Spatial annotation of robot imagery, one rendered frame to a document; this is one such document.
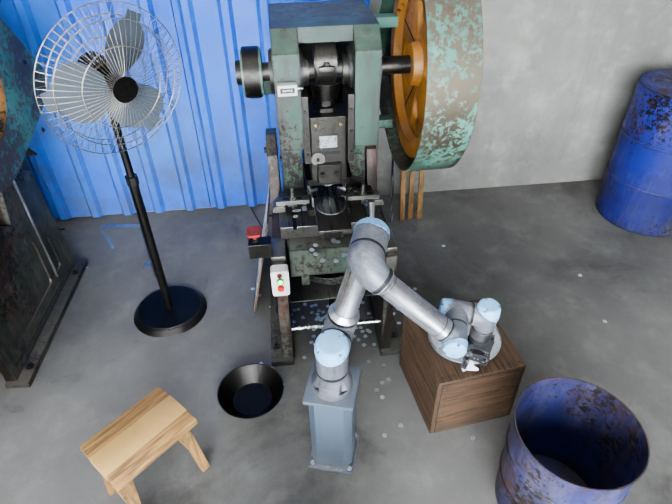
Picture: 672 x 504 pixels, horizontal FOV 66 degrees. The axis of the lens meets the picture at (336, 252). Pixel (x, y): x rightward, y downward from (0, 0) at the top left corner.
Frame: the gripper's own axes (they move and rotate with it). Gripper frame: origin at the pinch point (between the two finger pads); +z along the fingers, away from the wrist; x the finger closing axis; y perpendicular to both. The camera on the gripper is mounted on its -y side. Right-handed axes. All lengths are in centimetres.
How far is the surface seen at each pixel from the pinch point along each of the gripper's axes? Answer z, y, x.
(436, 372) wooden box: 13.0, -8.0, 4.8
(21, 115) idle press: -47, -204, 36
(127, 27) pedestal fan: -90, -145, 43
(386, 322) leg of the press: 30, -34, 38
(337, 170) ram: -41, -65, 50
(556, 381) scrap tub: -1.0, 33.7, 4.0
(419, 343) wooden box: 14.3, -16.9, 18.1
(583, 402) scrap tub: 6.4, 45.6, 3.6
